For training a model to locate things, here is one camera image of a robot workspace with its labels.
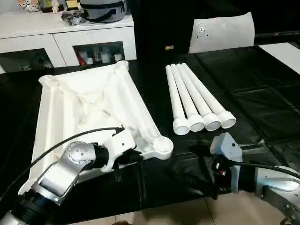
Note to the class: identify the red packet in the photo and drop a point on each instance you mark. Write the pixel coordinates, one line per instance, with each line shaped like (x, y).
(81, 58)

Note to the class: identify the grey round bag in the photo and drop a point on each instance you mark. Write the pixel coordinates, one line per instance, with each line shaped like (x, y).
(103, 12)

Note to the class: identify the black bundle in plastic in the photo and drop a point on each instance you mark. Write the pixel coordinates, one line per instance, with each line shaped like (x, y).
(72, 18)

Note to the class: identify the black rail with red mark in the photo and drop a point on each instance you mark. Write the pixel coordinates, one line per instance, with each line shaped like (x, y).
(281, 34)

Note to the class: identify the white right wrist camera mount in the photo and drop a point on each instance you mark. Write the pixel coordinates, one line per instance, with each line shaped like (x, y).
(225, 145)

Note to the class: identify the small doll figurine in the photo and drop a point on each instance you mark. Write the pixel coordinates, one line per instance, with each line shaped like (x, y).
(55, 8)

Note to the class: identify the small white cup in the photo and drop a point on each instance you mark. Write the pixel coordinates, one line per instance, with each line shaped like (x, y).
(118, 57)
(89, 61)

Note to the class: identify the white flat board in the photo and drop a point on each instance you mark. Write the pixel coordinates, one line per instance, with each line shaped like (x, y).
(281, 52)

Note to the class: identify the white sideboard cabinet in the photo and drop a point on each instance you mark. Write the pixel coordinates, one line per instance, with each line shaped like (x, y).
(35, 39)

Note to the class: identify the polka dot figurine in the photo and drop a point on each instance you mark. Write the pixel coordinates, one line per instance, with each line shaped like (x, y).
(29, 5)

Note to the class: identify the black table mat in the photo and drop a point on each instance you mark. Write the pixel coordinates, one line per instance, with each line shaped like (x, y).
(257, 105)

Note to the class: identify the white plastic table top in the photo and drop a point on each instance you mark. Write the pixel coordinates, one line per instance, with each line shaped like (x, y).
(93, 93)

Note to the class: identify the black cabinet with gold label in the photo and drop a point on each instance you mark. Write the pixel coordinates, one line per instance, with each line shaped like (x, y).
(159, 23)

